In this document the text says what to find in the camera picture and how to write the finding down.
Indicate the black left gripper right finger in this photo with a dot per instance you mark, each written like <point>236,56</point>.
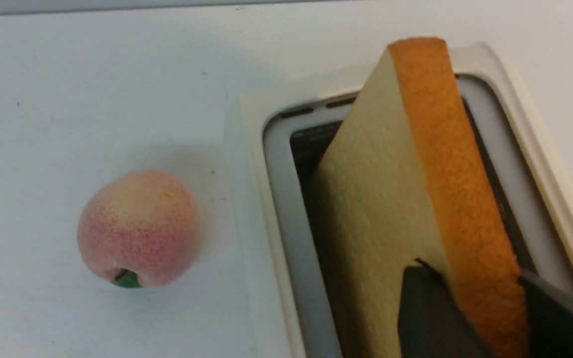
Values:
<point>550,316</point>

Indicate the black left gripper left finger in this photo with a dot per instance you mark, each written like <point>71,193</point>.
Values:
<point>430,324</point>

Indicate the toast slice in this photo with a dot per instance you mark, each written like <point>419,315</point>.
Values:
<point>403,179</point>

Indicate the white two-slot toaster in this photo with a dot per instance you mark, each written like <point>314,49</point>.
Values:
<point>275,139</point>

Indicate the pink peach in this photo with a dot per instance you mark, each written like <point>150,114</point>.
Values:
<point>143,224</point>

